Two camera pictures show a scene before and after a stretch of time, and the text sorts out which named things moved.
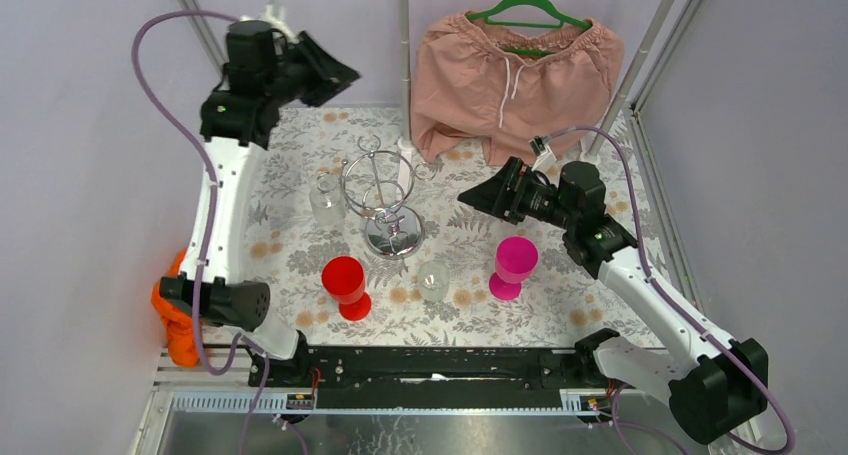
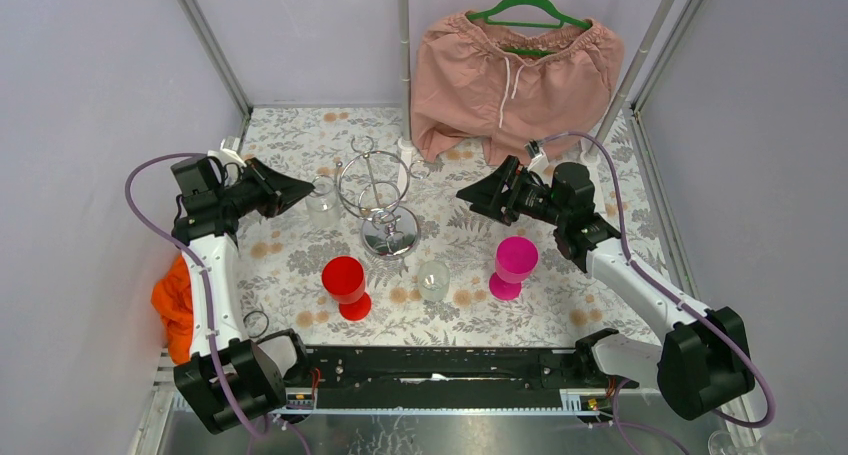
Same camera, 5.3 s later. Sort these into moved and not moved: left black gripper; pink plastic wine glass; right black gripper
Moved: left black gripper
Not moved: right black gripper; pink plastic wine glass
